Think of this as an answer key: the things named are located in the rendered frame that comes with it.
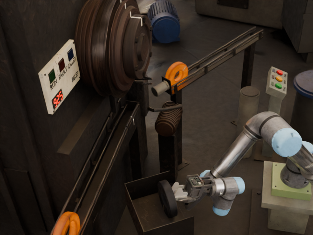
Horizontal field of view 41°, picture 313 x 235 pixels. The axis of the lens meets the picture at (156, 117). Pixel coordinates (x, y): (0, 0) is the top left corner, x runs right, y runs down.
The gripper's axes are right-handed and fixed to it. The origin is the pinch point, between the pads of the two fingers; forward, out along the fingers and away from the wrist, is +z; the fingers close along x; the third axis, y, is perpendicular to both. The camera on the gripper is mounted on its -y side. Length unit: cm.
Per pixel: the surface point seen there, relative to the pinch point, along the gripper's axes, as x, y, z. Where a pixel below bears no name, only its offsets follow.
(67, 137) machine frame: -31.0, 8.1, 36.1
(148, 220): 1.7, -12.0, 6.4
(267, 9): -233, 7, -201
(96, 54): -39, 43, 27
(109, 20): -42, 56, 22
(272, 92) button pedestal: -61, 13, -89
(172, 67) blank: -81, 16, -31
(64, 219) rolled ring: 3.0, -4.1, 42.0
